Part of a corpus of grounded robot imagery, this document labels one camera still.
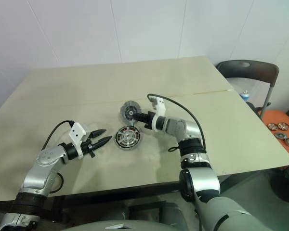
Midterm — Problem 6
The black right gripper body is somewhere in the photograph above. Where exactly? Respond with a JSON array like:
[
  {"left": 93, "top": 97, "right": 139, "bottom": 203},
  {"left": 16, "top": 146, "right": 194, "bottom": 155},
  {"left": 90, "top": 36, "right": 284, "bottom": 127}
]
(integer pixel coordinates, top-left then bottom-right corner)
[{"left": 140, "top": 112, "right": 155, "bottom": 130}]

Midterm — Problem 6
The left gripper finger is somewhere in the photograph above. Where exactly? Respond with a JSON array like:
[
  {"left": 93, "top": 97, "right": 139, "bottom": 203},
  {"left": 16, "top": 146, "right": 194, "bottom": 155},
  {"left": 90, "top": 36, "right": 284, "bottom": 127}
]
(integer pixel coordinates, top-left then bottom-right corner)
[
  {"left": 92, "top": 135, "right": 113, "bottom": 151},
  {"left": 88, "top": 128, "right": 107, "bottom": 140}
]

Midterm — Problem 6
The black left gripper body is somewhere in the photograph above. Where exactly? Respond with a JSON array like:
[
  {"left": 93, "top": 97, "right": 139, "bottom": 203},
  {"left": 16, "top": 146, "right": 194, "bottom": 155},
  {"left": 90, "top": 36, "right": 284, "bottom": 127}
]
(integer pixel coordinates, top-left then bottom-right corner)
[{"left": 81, "top": 139, "right": 97, "bottom": 158}]

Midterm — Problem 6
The silver motor end cap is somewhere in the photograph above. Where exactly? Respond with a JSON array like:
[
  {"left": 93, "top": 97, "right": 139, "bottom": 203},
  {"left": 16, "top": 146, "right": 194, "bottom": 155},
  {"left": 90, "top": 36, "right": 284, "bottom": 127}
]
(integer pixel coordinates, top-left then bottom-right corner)
[{"left": 119, "top": 100, "right": 142, "bottom": 126}]

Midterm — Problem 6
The dark metal wheel disc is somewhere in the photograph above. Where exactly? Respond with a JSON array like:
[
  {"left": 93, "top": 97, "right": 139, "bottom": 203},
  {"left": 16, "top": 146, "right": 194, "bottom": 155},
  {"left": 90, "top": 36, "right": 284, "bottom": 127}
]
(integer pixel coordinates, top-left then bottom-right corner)
[{"left": 114, "top": 126, "right": 142, "bottom": 149}]

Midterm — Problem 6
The gray robot torso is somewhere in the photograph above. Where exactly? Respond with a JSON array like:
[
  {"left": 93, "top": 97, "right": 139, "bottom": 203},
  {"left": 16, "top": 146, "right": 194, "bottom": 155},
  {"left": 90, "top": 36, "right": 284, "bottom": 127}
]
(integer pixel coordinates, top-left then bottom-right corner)
[{"left": 69, "top": 218, "right": 174, "bottom": 231}]

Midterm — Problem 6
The beige paper sheet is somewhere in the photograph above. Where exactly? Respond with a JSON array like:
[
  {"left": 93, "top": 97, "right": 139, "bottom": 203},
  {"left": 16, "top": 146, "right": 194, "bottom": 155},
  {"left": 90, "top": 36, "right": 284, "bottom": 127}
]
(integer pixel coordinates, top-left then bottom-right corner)
[{"left": 0, "top": 89, "right": 289, "bottom": 202}]

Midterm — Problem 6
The dark gray rounded block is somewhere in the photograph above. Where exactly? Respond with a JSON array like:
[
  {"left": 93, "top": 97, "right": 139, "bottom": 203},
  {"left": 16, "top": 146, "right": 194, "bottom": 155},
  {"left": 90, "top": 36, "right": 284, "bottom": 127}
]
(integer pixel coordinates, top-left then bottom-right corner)
[{"left": 163, "top": 203, "right": 182, "bottom": 218}]

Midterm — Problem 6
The dark folding chair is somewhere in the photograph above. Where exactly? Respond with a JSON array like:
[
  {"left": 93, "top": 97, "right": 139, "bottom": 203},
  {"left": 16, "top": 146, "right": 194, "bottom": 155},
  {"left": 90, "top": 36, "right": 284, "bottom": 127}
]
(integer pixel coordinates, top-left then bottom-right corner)
[{"left": 216, "top": 59, "right": 280, "bottom": 116}]

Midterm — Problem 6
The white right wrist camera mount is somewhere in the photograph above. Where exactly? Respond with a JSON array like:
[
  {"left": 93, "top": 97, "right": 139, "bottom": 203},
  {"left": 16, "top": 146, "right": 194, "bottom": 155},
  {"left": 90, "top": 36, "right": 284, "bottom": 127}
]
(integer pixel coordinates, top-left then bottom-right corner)
[{"left": 150, "top": 95, "right": 167, "bottom": 132}]

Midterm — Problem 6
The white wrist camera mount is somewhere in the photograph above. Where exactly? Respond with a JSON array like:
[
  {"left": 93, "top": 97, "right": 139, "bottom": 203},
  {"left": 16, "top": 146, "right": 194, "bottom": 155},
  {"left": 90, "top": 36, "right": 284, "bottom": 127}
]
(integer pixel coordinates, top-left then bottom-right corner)
[
  {"left": 69, "top": 122, "right": 87, "bottom": 159},
  {"left": 150, "top": 95, "right": 167, "bottom": 132}
]

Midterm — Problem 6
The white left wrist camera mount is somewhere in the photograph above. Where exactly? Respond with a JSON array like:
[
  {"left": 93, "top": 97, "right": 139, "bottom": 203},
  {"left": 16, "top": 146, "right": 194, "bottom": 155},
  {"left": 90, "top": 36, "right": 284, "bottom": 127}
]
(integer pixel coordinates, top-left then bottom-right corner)
[{"left": 69, "top": 122, "right": 87, "bottom": 159}]

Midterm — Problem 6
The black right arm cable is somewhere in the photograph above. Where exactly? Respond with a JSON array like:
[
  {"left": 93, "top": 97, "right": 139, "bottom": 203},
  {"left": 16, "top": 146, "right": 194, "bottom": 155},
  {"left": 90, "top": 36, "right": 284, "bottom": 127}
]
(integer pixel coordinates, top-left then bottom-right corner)
[{"left": 146, "top": 93, "right": 207, "bottom": 154}]

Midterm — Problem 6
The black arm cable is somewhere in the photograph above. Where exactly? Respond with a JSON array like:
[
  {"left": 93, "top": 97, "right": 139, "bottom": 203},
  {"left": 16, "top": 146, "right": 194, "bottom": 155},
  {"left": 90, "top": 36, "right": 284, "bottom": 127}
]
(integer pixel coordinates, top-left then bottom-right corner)
[
  {"left": 41, "top": 120, "right": 74, "bottom": 194},
  {"left": 146, "top": 93, "right": 207, "bottom": 154}
]

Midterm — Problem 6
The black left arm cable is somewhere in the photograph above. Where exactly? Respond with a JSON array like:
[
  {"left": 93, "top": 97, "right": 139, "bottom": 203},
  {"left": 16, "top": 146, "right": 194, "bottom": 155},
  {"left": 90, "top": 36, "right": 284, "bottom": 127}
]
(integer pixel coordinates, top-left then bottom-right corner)
[{"left": 41, "top": 120, "right": 74, "bottom": 194}]

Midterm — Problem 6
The black table frame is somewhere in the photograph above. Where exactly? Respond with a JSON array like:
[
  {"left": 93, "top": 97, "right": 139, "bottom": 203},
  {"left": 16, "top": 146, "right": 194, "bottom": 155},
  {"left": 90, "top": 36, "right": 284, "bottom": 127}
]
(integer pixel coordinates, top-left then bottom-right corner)
[{"left": 47, "top": 182, "right": 184, "bottom": 206}]

